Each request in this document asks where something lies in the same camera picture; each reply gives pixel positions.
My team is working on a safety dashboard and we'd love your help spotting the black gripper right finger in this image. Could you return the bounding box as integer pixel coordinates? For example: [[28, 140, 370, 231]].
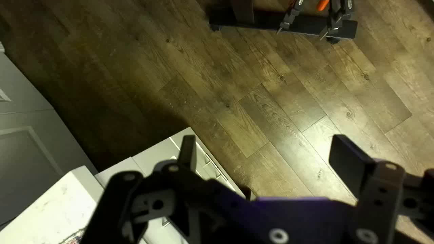
[[328, 135, 434, 244]]

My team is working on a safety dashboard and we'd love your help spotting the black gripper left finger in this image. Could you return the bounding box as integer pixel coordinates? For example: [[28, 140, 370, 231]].
[[81, 135, 214, 244]]

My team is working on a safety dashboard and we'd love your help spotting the white drawer near floor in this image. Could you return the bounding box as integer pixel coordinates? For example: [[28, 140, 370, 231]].
[[168, 126, 248, 201]]

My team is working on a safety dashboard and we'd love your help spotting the white tall middle drawer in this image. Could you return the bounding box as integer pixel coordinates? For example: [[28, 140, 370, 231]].
[[130, 137, 181, 171]]

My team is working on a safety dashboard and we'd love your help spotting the white three drawer cabinet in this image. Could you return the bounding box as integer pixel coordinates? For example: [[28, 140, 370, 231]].
[[0, 126, 248, 244]]

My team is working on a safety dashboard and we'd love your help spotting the grey panel door leaf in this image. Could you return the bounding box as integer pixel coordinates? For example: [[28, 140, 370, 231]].
[[0, 40, 99, 228]]

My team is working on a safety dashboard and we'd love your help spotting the robot mounting table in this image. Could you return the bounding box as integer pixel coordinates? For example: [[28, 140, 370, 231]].
[[207, 0, 359, 41]]

